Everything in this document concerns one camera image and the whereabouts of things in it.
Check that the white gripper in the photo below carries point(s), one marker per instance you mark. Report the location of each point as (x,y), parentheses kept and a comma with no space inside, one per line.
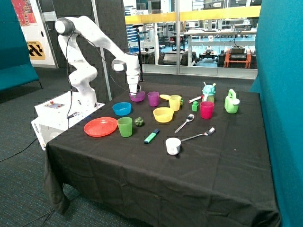
(133,83)

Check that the purple plastic bowl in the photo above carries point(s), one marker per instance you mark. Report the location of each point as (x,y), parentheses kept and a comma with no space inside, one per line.
(139,97)

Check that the yellow plastic bowl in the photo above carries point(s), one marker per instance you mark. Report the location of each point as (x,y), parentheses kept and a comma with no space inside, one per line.
(163,114)

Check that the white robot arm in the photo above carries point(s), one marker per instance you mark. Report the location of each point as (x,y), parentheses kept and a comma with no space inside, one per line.
(79,35)

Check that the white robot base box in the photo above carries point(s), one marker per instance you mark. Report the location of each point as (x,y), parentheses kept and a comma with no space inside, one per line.
(58,114)

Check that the purple plastic cup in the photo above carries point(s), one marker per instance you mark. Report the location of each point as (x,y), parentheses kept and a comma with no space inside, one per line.
(153,98)

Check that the blue plastic bowl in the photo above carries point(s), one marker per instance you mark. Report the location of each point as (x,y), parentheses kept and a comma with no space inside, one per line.
(122,108)

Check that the green toy pepper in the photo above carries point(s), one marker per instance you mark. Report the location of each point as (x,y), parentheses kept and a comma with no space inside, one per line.
(139,122)

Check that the yellow toy banana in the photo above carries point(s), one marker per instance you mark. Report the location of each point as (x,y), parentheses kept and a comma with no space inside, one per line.
(165,97)

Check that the green plastic cup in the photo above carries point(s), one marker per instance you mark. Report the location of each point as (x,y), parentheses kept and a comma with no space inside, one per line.
(125,125)

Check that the yellow plastic cup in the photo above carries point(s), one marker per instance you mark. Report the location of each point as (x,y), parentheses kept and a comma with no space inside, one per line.
(174,102)

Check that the green highlighter pen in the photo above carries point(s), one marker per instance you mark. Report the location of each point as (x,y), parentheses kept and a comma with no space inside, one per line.
(151,136)

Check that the red plastic plate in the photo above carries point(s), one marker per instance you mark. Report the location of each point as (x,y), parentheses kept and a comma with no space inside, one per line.
(100,127)

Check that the metal spoon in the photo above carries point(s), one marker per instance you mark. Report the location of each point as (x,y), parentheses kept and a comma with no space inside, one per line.
(189,118)

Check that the green toy block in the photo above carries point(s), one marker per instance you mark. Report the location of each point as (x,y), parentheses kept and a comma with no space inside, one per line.
(195,105)

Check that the white crumpled cup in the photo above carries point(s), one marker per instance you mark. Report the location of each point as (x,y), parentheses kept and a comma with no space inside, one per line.
(173,146)

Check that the red white marker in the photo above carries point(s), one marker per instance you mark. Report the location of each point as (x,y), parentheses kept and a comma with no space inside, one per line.
(195,99)

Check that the black tripod stand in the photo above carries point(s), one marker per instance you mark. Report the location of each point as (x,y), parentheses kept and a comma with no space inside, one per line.
(136,27)

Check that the red plastic cup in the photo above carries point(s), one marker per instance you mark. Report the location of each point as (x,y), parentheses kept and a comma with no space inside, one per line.
(206,109)

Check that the black tablecloth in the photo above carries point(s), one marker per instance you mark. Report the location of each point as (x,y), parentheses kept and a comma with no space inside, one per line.
(221,180)

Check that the teal toy bottle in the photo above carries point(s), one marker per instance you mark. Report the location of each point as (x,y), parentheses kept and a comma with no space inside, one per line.
(209,92)

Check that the metal fork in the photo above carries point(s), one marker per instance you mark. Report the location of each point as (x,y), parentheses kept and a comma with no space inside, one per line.
(207,133)

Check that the green toy watering can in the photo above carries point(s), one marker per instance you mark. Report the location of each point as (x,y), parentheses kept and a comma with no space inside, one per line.
(231,103)

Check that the yellow black sign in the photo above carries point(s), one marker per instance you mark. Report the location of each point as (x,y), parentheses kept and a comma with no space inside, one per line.
(36,51)

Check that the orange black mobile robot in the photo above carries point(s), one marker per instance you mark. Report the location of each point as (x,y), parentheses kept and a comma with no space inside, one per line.
(236,56)

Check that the teal sofa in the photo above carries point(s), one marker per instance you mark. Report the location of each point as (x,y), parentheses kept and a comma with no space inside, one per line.
(15,65)

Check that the teal partition panel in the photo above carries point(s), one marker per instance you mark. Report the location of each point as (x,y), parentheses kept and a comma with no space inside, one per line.
(279,49)

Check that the red wall poster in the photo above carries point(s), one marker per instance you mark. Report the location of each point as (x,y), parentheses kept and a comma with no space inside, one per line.
(24,12)

